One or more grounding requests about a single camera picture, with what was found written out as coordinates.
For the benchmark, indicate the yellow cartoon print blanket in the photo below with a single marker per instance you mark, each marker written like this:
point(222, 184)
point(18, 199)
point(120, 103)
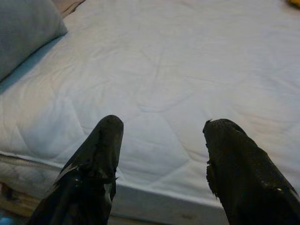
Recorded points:
point(294, 2)

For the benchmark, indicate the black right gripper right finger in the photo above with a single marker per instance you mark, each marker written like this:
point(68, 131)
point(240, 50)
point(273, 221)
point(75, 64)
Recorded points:
point(243, 178)

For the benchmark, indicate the light blue pillow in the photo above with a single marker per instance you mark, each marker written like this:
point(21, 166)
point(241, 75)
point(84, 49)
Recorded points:
point(25, 32)

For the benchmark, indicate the white quilted mattress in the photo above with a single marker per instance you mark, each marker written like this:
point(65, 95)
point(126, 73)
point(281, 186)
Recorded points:
point(164, 58)

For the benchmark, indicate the wooden bed frame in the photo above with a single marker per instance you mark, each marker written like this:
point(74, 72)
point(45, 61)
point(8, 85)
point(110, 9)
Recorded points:
point(21, 204)

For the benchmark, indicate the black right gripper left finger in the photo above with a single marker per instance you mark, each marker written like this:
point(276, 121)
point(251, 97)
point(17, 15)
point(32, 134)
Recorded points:
point(93, 168)

